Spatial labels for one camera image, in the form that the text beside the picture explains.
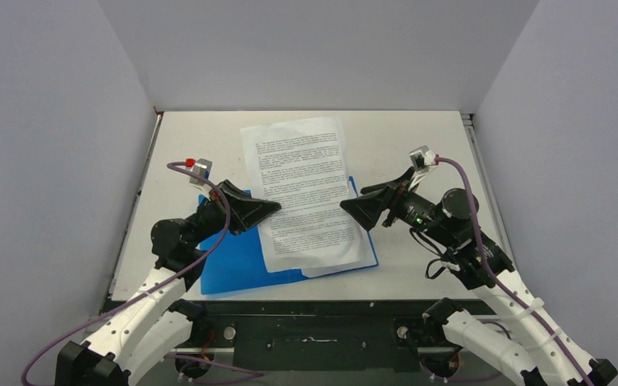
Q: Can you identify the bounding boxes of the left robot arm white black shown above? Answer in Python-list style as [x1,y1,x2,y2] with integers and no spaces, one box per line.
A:
[54,180,281,385]

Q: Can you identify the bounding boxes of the aluminium frame rail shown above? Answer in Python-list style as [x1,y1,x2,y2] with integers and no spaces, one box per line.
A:
[460,113,567,386]

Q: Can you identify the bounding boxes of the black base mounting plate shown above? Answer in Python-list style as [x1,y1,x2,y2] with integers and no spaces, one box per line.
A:
[175,301,457,372]

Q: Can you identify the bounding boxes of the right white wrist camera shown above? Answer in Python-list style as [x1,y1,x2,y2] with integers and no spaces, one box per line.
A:
[409,146,438,191]

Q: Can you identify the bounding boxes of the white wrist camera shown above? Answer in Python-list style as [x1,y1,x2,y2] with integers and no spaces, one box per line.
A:
[185,158,213,196]
[409,146,438,191]

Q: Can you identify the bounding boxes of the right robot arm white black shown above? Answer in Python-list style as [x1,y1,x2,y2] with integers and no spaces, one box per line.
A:
[340,168,618,385]

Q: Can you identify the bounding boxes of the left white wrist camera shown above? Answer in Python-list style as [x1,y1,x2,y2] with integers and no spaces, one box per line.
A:
[185,158,213,196]

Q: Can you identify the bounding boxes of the blue plastic folder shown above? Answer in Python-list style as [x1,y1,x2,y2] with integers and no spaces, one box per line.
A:
[199,171,375,295]

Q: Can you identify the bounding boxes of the printed text paper sheet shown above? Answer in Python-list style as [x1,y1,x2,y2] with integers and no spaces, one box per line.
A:
[241,117,367,273]

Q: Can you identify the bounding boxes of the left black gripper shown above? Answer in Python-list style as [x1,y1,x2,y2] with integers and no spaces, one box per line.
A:
[187,179,282,248]

